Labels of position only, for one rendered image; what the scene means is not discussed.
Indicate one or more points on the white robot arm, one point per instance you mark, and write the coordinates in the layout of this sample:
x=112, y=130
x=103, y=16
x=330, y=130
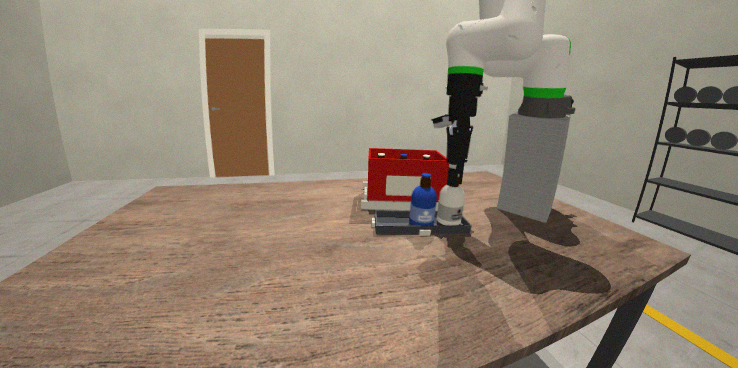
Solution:
x=514, y=35

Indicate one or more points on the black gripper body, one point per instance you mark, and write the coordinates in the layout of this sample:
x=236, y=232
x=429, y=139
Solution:
x=460, y=106

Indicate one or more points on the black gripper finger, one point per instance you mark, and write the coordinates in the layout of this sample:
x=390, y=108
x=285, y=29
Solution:
x=464, y=151
x=452, y=155

